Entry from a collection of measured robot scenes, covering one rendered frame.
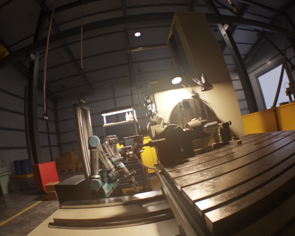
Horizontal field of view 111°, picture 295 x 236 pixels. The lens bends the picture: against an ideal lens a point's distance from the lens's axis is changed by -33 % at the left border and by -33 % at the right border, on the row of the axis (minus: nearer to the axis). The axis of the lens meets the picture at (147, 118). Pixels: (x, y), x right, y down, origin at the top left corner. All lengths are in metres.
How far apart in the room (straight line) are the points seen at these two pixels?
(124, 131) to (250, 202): 3.65
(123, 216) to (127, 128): 2.99
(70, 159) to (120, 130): 5.78
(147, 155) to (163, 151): 3.26
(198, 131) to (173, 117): 0.40
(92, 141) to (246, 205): 1.33
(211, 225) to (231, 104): 1.89
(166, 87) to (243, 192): 1.57
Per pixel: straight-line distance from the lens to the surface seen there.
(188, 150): 1.37
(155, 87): 1.85
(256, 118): 3.79
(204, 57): 2.24
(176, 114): 1.70
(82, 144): 1.82
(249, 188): 0.56
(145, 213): 1.15
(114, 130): 3.95
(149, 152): 4.56
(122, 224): 1.09
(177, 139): 1.21
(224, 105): 2.10
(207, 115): 1.83
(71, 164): 9.27
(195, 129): 1.41
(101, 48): 11.83
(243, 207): 0.46
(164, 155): 1.33
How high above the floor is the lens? 1.24
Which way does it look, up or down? 7 degrees up
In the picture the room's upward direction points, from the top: 11 degrees counter-clockwise
